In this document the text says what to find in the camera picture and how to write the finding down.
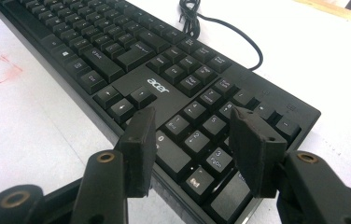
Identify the white table cover board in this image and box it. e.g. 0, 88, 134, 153
0, 0, 351, 224

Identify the black keyboard cable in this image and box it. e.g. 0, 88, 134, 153
178, 0, 264, 72

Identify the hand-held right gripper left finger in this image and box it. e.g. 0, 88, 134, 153
115, 105, 158, 199

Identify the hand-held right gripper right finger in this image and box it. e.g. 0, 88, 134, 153
229, 106, 288, 200

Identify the wooden table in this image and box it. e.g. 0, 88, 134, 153
293, 0, 351, 22

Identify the black computer keyboard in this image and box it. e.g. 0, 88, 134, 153
0, 0, 322, 224

